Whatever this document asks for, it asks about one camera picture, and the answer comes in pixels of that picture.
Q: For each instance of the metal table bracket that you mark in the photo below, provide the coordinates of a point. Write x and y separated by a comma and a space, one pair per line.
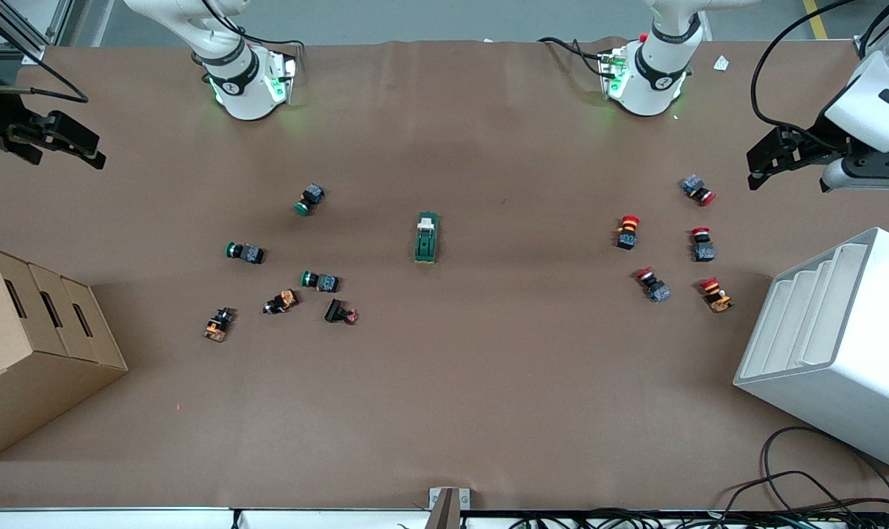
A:
448, 507

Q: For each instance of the red mushroom button orange block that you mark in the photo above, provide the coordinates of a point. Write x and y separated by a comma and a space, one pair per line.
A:
715, 294
627, 232

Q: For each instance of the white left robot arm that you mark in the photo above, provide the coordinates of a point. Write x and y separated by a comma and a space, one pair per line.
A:
650, 81

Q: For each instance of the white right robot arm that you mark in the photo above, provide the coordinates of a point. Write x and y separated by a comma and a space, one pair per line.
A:
242, 88

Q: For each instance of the green push button blue block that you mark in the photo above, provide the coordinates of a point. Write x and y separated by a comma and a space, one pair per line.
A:
321, 281
247, 253
310, 199

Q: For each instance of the black selector switch orange block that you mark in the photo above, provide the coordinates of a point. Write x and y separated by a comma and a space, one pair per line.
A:
218, 325
281, 301

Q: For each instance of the green terminal block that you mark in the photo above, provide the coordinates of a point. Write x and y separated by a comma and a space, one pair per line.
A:
427, 239

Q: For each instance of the black square pushbutton red block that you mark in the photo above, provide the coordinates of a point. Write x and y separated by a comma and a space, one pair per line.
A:
337, 311

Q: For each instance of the brown cardboard box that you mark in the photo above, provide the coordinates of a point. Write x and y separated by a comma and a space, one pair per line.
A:
33, 367

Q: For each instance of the brown paper table cover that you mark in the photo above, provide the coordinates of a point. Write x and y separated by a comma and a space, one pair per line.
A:
488, 382

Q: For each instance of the white paper scrap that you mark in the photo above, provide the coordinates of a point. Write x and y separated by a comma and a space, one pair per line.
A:
721, 63

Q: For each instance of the white table edge rail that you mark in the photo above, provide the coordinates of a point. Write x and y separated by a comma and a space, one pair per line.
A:
121, 519

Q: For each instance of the white stepped plastic rack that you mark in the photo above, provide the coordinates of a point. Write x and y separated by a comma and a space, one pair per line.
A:
841, 353

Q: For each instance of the red mushroom button grey block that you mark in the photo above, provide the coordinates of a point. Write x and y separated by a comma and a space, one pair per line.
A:
703, 246
653, 285
696, 189

